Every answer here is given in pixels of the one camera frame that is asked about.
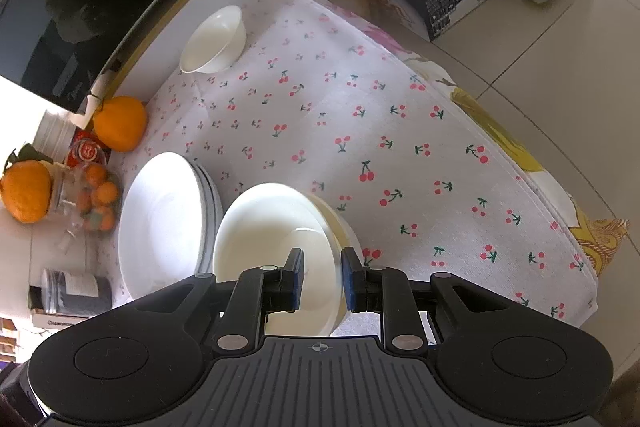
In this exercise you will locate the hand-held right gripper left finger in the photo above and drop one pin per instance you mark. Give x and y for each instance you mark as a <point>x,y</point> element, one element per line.
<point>298,282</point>

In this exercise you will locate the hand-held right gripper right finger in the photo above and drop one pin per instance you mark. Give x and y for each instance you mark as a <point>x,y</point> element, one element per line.
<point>346,282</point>

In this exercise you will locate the large wide white bowl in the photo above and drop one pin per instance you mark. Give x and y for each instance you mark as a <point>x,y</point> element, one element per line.
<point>260,237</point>

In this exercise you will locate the small white flared bowl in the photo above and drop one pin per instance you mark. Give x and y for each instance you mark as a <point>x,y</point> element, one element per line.
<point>210,42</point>

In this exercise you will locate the cherry print tablecloth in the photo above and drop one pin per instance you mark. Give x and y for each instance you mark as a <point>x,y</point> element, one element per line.
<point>400,157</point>

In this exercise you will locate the clear container of kumquats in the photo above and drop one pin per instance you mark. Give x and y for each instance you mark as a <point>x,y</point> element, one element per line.
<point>102,202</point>

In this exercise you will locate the dark jar with label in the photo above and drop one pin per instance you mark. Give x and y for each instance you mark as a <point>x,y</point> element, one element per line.
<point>85,289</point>

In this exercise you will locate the orange with stem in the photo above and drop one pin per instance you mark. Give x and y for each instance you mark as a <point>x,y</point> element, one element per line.
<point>120,124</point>

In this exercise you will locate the white flat box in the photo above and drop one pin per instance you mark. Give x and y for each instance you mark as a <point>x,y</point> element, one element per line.
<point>55,321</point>

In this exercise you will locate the red round-label packet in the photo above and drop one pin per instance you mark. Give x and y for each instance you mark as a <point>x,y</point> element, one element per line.
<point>87,152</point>

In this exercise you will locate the glass jar with lid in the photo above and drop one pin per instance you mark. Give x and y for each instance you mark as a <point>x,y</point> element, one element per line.
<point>65,197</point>

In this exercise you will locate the orange with green leaves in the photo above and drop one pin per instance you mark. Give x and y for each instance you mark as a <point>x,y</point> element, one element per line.
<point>25,192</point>

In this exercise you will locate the stack of white paper cups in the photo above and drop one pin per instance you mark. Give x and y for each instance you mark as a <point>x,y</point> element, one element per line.
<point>52,129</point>

